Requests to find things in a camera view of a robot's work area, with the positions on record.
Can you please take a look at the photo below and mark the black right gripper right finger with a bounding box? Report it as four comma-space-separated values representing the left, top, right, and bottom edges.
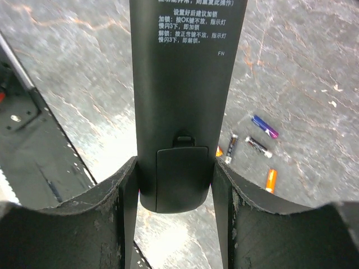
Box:
212, 160, 358, 268

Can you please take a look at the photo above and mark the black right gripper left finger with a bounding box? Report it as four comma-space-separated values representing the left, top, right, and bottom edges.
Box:
1, 157, 138, 268

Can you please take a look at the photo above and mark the black remote control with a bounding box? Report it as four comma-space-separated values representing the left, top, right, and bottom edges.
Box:
130, 1, 247, 214

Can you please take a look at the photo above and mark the black white-tipped battery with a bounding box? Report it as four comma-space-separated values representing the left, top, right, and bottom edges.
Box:
245, 136, 273, 159

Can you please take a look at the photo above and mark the black gold battery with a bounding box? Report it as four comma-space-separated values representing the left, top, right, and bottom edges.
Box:
225, 134, 238, 165

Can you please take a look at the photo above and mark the blue purple battery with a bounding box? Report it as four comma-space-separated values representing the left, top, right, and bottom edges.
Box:
251, 115, 279, 139

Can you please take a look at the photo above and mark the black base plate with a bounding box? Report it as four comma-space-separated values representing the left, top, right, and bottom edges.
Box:
1, 39, 150, 268

